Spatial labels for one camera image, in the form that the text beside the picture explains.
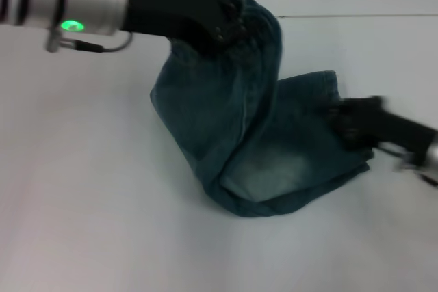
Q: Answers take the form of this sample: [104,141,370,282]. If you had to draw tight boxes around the arm wrist cable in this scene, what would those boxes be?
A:
[43,28,134,55]
[374,145,438,187]

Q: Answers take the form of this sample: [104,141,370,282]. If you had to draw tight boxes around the right arm wrist cable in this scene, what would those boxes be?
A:
[374,145,438,187]

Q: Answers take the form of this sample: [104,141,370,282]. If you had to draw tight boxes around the left arm wrist cable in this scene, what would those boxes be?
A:
[43,28,134,55]

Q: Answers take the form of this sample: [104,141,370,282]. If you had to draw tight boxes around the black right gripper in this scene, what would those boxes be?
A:
[328,95,435,167]

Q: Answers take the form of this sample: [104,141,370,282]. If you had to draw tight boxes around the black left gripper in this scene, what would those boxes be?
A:
[124,0,248,56]

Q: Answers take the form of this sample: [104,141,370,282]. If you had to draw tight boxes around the blue denim shorts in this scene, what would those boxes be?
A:
[149,0,374,220]

